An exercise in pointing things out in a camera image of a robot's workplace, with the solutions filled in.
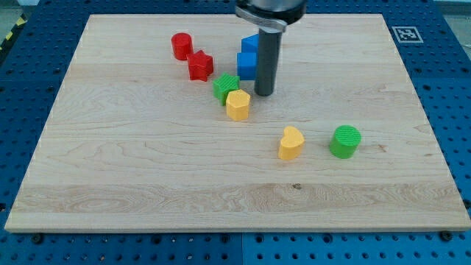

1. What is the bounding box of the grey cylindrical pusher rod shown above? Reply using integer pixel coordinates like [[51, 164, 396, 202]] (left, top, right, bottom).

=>
[[254, 29, 282, 96]]

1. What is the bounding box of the black screw front right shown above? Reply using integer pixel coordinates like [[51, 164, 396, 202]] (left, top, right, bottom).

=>
[[439, 230, 453, 242]]

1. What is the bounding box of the green cylinder block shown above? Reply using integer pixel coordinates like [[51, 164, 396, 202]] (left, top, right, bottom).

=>
[[329, 125, 361, 159]]

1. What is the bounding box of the black screw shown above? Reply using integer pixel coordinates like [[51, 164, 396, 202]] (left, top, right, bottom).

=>
[[439, 230, 453, 242], [31, 233, 43, 244]]

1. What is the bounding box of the blue cube block front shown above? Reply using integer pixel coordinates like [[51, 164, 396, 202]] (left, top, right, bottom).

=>
[[236, 52, 257, 80]]

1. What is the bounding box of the yellow hexagon block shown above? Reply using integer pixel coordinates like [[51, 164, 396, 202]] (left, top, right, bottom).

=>
[[226, 89, 251, 121]]

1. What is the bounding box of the black screw front left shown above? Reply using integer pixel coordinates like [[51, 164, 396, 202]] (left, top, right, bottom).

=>
[[31, 233, 43, 244]]

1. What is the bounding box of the blue block rear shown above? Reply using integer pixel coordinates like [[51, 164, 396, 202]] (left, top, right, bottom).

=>
[[241, 34, 259, 53]]

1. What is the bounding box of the green star block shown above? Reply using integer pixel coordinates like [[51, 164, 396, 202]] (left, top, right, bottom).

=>
[[213, 72, 240, 106]]

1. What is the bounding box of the yellow heart block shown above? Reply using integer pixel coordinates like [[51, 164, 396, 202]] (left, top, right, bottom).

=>
[[278, 126, 305, 160]]

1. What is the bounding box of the white fiducial marker tag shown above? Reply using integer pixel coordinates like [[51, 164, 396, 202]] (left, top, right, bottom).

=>
[[392, 26, 423, 43]]

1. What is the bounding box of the wooden board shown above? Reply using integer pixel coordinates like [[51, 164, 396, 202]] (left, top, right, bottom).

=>
[[5, 14, 470, 233]]

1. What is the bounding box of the red cylinder block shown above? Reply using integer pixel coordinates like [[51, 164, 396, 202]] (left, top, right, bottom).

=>
[[171, 32, 194, 60]]

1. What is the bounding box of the red star block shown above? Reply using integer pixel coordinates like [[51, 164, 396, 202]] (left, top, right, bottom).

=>
[[187, 50, 213, 82]]

